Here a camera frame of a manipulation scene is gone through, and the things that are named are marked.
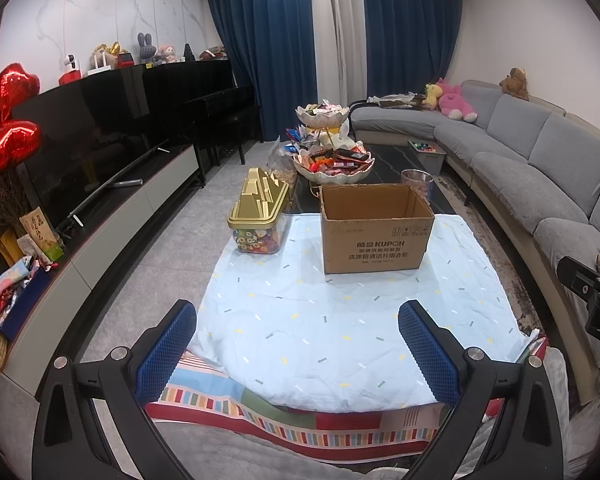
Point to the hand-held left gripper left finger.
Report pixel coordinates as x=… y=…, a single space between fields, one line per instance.
x=165 y=355

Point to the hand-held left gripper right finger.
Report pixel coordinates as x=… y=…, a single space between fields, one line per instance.
x=427 y=355

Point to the brown cardboard box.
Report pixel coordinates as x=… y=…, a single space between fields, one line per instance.
x=375 y=245

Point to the large pile of mixed snacks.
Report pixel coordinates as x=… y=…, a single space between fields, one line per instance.
x=335 y=159

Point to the small pile of mixed snacks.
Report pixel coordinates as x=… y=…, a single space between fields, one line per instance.
x=322 y=109

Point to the light blue confetti cloth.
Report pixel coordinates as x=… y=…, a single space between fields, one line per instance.
x=305 y=320

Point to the grey television cabinet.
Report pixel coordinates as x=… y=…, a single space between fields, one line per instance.
x=120 y=220

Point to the grey sectional sofa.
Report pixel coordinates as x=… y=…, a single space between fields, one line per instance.
x=530 y=180

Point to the blue open box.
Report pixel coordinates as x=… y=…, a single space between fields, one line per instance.
x=25 y=300

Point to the clear jar of chocolate balls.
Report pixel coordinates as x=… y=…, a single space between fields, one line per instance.
x=415 y=182

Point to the tan paper snack bag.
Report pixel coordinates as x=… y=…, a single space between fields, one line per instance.
x=40 y=232

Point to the gold-lidded candy container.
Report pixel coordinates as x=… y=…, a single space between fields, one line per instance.
x=257 y=200

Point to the grey storage bin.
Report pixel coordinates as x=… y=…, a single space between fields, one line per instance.
x=430 y=162

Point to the two-tier shell snack stand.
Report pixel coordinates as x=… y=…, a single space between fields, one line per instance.
x=330 y=176

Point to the colourful toy blocks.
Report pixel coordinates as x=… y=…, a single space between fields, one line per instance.
x=424 y=146

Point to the clear bag of peanuts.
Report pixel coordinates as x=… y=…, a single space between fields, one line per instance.
x=282 y=172

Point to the dried flower bunch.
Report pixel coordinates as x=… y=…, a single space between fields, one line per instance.
x=0 y=200

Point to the black curved television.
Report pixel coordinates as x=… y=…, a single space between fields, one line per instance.
x=80 y=135

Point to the brown plush toy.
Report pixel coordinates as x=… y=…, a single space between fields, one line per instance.
x=514 y=85

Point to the pink plush toy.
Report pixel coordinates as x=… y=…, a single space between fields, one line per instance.
x=455 y=102

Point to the black piano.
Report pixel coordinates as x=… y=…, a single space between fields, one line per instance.
x=215 y=105

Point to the dark cloth pile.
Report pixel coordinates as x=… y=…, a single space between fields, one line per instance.
x=395 y=101

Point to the red foil balloon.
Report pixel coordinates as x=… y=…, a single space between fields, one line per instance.
x=10 y=147
x=17 y=90

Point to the yellow plush toy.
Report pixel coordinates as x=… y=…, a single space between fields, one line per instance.
x=431 y=95

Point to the red gift box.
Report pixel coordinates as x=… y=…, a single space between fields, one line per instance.
x=70 y=78

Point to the white router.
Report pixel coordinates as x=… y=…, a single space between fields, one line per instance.
x=100 y=67

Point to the pink doll plush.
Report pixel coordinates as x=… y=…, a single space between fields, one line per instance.
x=167 y=54

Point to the black metronome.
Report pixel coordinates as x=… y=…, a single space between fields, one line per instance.
x=188 y=54

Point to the brown football on books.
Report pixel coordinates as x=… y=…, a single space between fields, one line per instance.
x=212 y=53

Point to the grey rabbit plush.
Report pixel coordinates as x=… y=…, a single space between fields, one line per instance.
x=146 y=50

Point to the gold and white ornaments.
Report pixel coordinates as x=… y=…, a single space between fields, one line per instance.
x=105 y=52

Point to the blue curtain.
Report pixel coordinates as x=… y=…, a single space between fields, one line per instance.
x=410 y=30
x=260 y=50

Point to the white sheer curtain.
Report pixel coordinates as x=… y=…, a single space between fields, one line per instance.
x=337 y=35

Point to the white security camera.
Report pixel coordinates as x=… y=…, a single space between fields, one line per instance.
x=72 y=62

